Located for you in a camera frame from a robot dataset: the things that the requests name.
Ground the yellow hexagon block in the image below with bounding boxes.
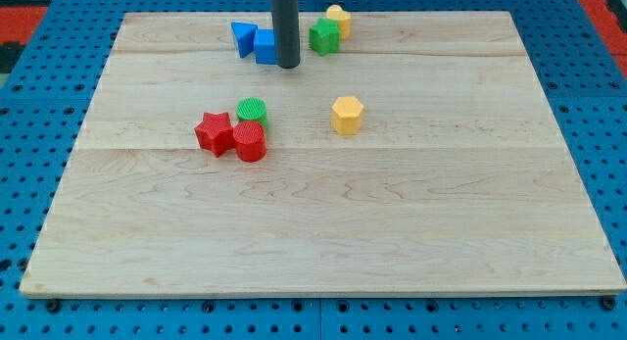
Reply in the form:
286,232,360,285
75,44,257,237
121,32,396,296
331,96,364,135

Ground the red cylinder block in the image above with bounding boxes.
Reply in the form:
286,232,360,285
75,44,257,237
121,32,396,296
233,121,266,162

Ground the green cylinder block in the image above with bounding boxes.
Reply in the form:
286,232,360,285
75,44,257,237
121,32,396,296
236,97,268,129

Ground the red star block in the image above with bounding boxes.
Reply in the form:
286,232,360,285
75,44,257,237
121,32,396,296
194,113,235,157

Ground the light wooden board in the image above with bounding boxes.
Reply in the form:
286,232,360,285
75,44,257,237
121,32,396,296
20,11,626,299

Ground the blue cube block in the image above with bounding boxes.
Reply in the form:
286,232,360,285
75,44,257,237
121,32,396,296
254,28,277,65

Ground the green star block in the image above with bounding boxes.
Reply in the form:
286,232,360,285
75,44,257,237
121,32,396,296
309,18,341,57

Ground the blue triangle block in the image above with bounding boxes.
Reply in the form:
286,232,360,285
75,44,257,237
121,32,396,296
230,22,258,59

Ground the yellow heart block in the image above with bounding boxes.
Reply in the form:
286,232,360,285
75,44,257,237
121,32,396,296
325,5,352,40

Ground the dark grey cylindrical pointer rod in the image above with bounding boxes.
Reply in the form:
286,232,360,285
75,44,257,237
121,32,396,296
270,0,300,69

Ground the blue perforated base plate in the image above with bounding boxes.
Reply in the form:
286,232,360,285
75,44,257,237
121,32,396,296
1,0,626,339

